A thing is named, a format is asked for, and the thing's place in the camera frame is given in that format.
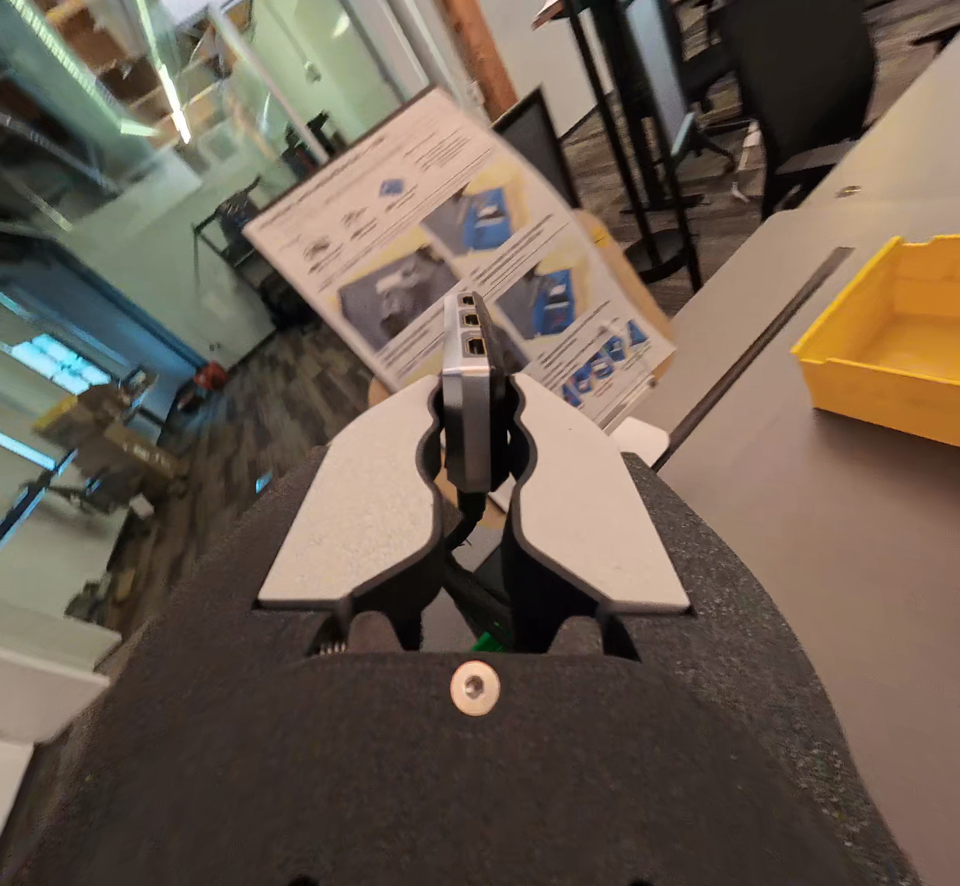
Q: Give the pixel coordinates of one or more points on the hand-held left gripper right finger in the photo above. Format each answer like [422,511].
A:
[600,526]

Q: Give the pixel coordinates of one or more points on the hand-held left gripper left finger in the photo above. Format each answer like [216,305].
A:
[353,526]

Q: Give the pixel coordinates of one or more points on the green plastic bin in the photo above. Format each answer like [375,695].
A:
[486,640]

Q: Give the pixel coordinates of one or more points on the silver port hub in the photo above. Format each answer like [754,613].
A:
[473,406]

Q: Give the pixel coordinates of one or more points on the yellow plastic bin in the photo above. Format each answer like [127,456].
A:
[885,346]

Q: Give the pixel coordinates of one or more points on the red floor canister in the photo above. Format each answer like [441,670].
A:
[215,372]

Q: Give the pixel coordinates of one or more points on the cardboard boxes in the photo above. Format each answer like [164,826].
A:
[113,444]

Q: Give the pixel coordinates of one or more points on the instruction sheet on stand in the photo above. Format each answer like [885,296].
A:
[623,264]

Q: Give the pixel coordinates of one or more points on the printed instruction sheet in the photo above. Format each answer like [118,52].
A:
[390,226]

